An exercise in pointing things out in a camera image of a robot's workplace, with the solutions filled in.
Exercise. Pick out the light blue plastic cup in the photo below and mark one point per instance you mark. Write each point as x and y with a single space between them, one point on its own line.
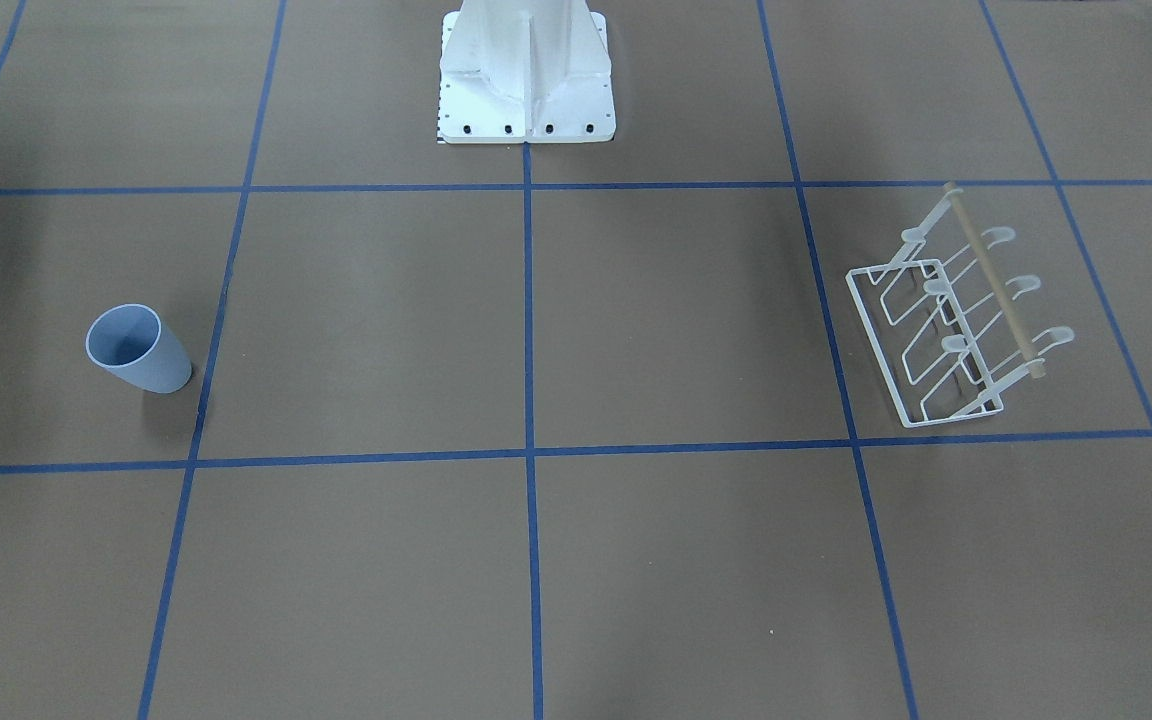
134 344

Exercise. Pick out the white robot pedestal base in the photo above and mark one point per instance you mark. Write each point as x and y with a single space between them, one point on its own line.
525 72

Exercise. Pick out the white wire cup holder rack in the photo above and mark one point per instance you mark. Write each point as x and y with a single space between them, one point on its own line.
944 323

